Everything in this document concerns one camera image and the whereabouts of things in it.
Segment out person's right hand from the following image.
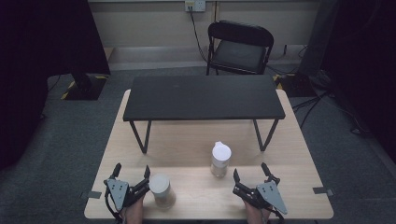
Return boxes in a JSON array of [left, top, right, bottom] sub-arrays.
[[244, 200, 273, 224]]

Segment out black stand base yellow stripes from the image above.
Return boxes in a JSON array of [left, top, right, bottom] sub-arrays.
[[60, 72, 109, 102]]

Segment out black desktop shelf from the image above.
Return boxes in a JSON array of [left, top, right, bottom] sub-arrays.
[[122, 74, 287, 155]]

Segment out clear jar white flip lid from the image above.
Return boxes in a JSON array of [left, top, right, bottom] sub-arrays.
[[210, 141, 233, 179]]

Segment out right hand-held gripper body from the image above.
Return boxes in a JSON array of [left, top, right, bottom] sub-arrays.
[[232, 180, 289, 216]]

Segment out black folding chair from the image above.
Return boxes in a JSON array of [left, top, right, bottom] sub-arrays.
[[205, 20, 276, 77]]

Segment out white wall socket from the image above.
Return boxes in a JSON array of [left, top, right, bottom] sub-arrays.
[[184, 0, 207, 13]]

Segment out left hand-held gripper cable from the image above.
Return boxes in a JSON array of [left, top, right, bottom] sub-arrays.
[[104, 186, 125, 224]]

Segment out brown powder jar white lid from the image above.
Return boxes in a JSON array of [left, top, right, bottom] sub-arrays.
[[148, 173, 177, 210]]

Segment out dark curtain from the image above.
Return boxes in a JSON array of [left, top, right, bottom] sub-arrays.
[[298, 0, 396, 164], [0, 0, 112, 172]]

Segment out black floor box yellow tape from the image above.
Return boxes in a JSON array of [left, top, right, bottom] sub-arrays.
[[273, 73, 319, 98]]

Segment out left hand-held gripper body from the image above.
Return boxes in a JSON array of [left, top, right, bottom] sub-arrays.
[[104, 177, 151, 212]]

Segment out black power cable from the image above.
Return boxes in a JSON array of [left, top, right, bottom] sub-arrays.
[[187, 5, 209, 63]]

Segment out hand-held gripper cable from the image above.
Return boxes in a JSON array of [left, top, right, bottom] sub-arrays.
[[264, 205, 286, 224], [104, 186, 125, 224]]

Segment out right hand-held gripper cable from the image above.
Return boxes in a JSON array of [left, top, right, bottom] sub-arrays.
[[264, 205, 286, 224]]

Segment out black floor cables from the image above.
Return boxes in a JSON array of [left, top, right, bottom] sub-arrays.
[[290, 89, 363, 135]]

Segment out grey tape piece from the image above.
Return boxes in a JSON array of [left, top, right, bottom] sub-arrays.
[[79, 189, 103, 201], [312, 186, 335, 197]]

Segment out person's left hand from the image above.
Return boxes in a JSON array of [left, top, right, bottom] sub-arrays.
[[125, 196, 145, 224]]

